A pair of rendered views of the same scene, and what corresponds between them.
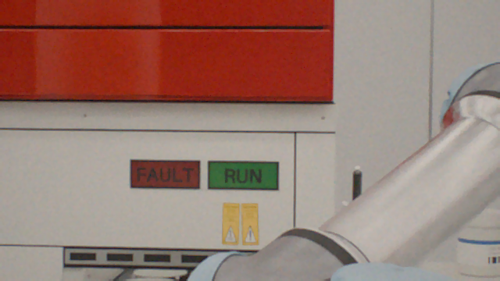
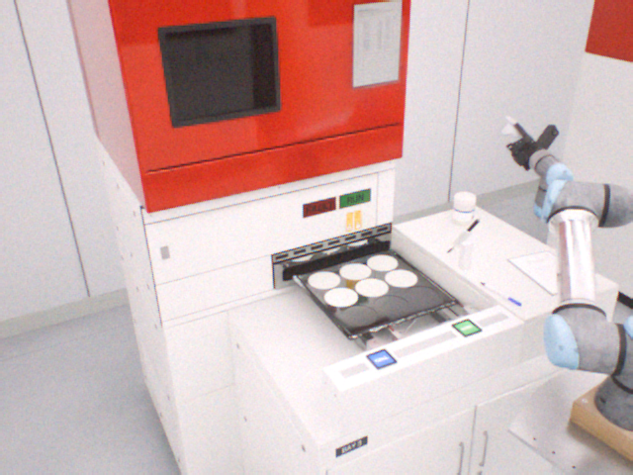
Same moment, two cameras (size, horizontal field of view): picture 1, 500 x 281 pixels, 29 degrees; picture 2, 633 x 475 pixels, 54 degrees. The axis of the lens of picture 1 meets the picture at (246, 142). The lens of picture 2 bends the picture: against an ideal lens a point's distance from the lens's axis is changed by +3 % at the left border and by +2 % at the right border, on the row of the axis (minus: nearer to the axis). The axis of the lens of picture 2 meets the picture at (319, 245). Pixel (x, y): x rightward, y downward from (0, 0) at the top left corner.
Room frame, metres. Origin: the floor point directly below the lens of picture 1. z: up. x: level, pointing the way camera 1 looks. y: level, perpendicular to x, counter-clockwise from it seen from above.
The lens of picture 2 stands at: (0.15, 1.07, 1.93)
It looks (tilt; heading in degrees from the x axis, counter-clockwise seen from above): 29 degrees down; 328
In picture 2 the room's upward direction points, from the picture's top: 1 degrees counter-clockwise
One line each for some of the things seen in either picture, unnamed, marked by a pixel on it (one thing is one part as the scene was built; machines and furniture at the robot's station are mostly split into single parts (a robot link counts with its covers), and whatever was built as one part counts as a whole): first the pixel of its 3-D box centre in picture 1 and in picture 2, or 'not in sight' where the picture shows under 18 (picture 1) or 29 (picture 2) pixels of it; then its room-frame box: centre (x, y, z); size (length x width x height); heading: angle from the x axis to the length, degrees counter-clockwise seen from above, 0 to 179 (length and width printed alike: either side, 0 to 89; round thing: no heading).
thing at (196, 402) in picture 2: not in sight; (254, 335); (1.98, 0.23, 0.41); 0.82 x 0.71 x 0.82; 85
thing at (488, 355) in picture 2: not in sight; (424, 365); (1.04, 0.19, 0.89); 0.55 x 0.09 x 0.14; 85
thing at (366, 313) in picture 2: not in sight; (371, 288); (1.40, 0.09, 0.90); 0.34 x 0.34 x 0.01; 85
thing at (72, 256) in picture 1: (194, 258); (333, 241); (1.62, 0.08, 0.96); 0.44 x 0.01 x 0.02; 85
